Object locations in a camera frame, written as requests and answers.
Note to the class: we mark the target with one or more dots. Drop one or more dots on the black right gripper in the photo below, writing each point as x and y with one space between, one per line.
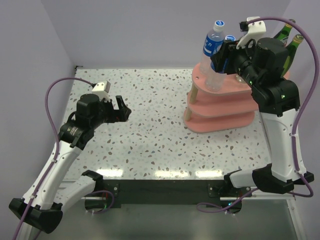
231 51

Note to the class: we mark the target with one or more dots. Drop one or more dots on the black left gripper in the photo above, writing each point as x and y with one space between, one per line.
115 114

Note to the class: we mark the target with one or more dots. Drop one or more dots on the blue label water bottle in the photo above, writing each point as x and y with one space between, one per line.
212 43
214 80

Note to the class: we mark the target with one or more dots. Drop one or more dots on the green glass bottle gold cap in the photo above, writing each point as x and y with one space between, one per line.
283 34

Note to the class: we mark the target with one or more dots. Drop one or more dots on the clear Chang glass bottle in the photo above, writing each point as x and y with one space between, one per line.
239 79

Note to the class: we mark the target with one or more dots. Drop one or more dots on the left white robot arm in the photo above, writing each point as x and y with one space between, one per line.
40 207

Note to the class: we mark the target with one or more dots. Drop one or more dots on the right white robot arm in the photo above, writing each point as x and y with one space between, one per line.
260 64

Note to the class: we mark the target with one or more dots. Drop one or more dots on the pink three-tier shelf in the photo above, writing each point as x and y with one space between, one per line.
231 107

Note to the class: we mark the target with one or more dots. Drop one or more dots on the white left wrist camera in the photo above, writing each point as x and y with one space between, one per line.
101 89

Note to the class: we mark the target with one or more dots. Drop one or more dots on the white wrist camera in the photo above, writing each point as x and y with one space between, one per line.
254 28
101 89

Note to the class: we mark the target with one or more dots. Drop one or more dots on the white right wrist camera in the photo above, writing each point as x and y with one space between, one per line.
254 28

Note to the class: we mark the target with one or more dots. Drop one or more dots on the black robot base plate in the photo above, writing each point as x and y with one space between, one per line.
114 193

